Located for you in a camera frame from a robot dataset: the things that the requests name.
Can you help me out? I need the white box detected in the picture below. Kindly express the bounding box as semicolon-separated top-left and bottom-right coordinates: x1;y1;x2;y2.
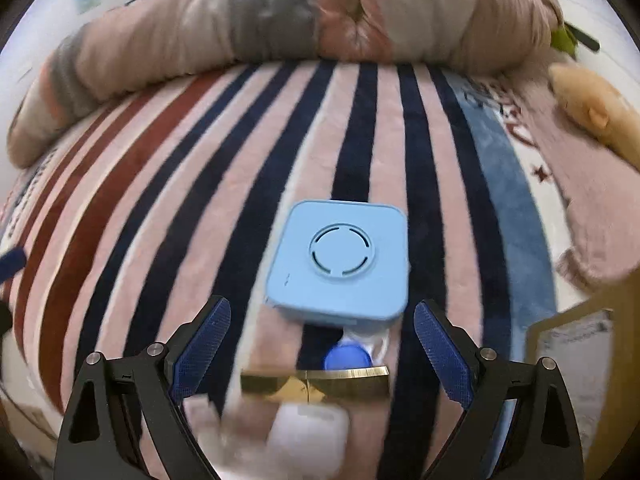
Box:
182;394;280;479

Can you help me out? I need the rolled pink grey duvet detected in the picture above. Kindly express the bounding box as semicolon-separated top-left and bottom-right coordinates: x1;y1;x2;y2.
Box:
6;0;564;168

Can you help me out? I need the cardboard box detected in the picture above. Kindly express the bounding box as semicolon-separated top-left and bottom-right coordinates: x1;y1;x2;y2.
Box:
526;272;639;479

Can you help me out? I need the striped fleece blanket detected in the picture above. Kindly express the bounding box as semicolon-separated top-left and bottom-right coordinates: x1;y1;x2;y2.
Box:
0;58;559;480

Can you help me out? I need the white earbuds case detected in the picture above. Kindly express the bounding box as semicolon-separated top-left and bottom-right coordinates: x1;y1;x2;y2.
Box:
267;403;350;478

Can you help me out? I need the tan plush toy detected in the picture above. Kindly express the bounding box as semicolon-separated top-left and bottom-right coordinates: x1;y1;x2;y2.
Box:
548;63;640;169

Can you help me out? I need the light blue square box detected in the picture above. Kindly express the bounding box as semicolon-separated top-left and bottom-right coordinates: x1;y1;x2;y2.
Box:
265;200;409;332

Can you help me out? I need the gold rectangular box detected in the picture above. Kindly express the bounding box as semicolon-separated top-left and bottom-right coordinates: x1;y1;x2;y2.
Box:
240;366;390;404

